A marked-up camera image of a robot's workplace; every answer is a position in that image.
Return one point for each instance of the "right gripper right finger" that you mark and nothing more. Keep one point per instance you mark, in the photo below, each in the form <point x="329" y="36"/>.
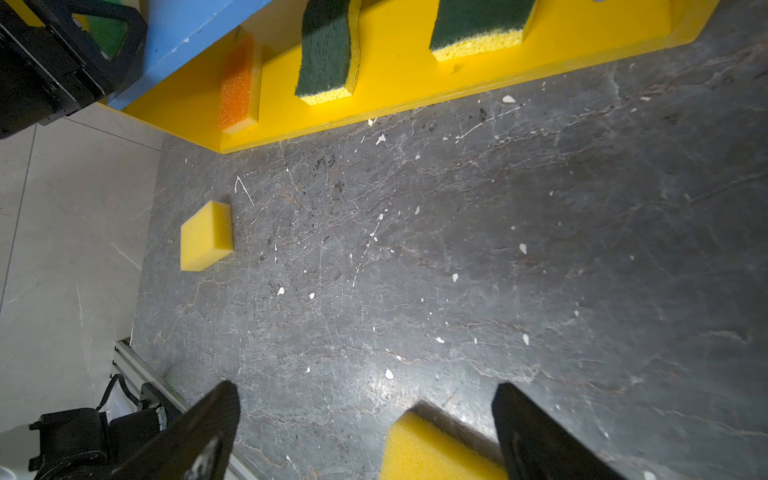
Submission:
<point x="534" y="446"/>

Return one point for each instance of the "yellow shelf with coloured boards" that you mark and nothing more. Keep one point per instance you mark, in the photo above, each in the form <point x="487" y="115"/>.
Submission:
<point x="187" y="42"/>

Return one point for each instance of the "large yellow sponge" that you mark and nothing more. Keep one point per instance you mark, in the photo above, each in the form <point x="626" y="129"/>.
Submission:
<point x="416" y="449"/>

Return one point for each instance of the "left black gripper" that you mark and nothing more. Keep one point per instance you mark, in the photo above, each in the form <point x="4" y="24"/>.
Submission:
<point x="84" y="51"/>

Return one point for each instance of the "aluminium rail base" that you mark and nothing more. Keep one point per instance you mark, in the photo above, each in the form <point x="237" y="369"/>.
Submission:
<point x="146" y="384"/>

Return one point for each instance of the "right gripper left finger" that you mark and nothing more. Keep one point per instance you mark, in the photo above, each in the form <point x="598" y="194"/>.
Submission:
<point x="196" y="446"/>

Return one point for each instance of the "small yellow sponge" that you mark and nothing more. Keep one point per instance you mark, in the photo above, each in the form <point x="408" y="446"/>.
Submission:
<point x="206" y="237"/>

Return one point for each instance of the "bright green yellow sponge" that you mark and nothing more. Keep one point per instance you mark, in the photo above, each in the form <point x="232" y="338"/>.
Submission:
<point x="107" y="33"/>

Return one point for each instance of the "orange yellow sponge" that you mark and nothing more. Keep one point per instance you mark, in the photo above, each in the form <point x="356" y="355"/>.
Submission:
<point x="240" y="86"/>

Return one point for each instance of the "dark green wavy sponge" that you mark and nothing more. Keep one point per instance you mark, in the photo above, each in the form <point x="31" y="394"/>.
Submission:
<point x="330" y="51"/>
<point x="469" y="27"/>

